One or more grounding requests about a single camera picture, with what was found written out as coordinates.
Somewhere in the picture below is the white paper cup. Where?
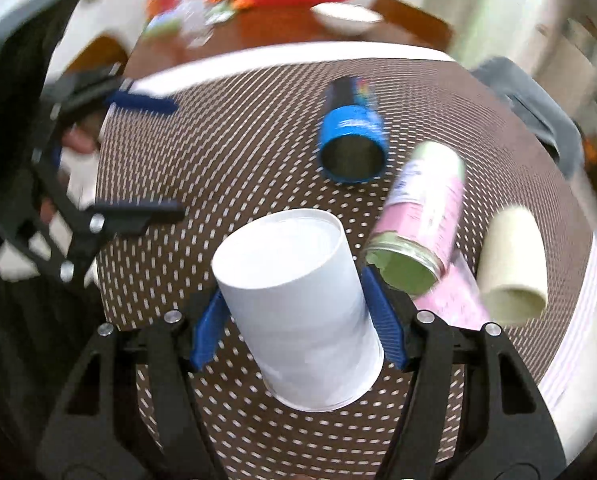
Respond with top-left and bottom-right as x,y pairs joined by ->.
210,208 -> 384,413

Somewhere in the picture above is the cream plastic cup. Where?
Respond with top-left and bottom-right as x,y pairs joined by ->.
476,205 -> 548,326

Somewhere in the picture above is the left hand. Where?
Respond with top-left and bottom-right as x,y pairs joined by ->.
38,127 -> 100,226

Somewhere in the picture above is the brown polka dot mat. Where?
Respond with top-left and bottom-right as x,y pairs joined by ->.
97,58 -> 597,479

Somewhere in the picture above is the pink green glass jar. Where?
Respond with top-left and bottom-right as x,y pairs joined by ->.
363,141 -> 465,297

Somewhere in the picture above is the blue black can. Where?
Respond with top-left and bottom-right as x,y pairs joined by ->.
318,76 -> 388,184

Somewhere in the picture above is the white ceramic bowl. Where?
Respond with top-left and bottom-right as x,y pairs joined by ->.
310,2 -> 384,37

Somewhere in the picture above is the grey covered chair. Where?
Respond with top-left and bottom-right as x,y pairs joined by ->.
471,56 -> 583,181

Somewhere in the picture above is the brown wooden chair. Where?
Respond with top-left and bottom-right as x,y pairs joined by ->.
370,0 -> 453,52

